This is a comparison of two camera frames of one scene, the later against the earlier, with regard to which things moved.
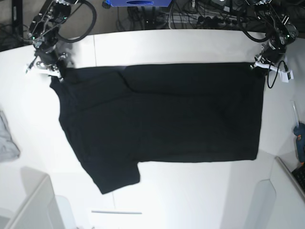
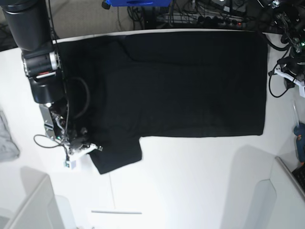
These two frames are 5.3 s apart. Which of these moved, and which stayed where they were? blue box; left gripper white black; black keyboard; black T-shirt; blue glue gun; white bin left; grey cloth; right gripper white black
Moved: left gripper white black; right gripper white black; black T-shirt
Stayed: black keyboard; white bin left; grey cloth; blue glue gun; blue box
